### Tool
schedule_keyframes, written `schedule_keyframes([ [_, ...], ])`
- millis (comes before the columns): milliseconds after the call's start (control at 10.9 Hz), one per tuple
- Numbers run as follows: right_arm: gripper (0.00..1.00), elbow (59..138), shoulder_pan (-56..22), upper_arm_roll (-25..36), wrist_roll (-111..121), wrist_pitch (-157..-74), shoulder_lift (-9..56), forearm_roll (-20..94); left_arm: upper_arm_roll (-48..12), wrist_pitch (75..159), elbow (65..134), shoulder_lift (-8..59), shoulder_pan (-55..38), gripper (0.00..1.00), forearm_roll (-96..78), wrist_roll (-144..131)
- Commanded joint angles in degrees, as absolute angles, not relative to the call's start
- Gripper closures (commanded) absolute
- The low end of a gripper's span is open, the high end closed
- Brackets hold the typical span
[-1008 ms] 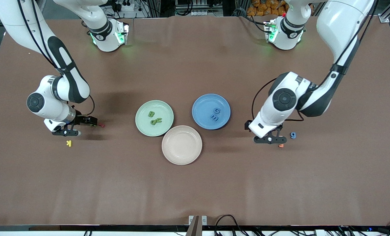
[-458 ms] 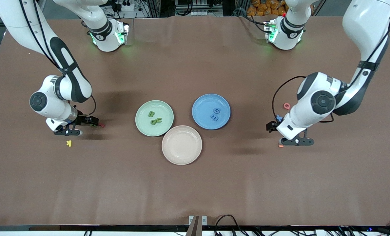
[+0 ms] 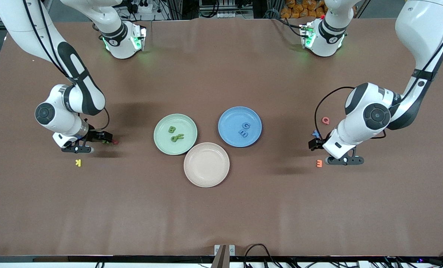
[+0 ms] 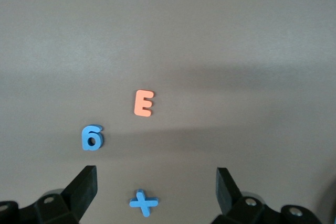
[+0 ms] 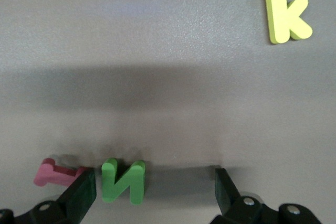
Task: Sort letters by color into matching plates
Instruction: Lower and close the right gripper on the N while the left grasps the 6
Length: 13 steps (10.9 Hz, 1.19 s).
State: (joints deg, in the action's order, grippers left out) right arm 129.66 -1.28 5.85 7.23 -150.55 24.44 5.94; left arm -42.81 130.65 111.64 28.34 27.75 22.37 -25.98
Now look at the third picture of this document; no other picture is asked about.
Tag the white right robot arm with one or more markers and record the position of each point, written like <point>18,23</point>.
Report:
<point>16,22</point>

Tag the grey metal table bracket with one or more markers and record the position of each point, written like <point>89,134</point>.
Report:
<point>232,250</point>

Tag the blue foam letter M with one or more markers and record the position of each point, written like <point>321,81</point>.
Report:
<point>243,134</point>

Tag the green foam letter P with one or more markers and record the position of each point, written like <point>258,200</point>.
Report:
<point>174,139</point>

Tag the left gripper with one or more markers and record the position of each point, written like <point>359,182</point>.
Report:
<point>314,144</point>

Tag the blue plate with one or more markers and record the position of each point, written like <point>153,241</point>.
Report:
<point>229,123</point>

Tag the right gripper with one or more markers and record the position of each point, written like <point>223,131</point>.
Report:
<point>94,136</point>

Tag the white power strip with plugs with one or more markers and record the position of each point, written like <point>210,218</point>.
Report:
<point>139,5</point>

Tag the small white power strip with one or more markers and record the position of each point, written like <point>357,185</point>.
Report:
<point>225,15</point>

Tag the blue foam letter G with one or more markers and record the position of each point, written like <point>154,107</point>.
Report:
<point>244,126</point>

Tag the pile of orange objects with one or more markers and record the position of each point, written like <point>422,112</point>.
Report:
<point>299,9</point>

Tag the blue foam letter X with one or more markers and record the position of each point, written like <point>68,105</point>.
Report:
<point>315,132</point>

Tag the green plate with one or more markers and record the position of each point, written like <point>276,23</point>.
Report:
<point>165,145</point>

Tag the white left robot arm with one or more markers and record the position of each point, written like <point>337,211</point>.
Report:
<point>422,26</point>

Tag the beige plate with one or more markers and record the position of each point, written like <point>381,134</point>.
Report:
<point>206,165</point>

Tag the green foam letter B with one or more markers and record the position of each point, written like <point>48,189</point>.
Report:
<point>169,129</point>

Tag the pink foam letter Q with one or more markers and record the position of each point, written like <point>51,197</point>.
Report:
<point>323,120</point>

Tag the grey camera post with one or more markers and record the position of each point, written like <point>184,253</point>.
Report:
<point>219,260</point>

